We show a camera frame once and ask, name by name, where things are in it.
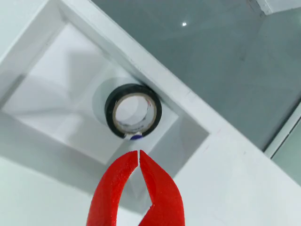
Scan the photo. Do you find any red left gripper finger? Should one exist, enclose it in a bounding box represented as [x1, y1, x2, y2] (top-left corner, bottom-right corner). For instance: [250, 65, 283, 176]
[86, 150, 138, 226]

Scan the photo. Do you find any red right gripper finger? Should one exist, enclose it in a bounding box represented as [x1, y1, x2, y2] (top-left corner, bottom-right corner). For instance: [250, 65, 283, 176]
[138, 149, 186, 226]

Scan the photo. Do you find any black tape roll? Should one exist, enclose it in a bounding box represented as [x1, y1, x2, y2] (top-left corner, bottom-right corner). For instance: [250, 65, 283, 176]
[104, 83, 163, 141]

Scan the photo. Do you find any white rectangular bin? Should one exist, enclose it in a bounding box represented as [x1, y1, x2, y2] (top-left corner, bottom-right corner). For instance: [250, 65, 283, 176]
[0, 0, 212, 212]

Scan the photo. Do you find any glass partition with grey frame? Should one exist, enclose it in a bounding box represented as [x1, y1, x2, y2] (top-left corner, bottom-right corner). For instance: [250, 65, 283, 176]
[250, 0, 301, 165]

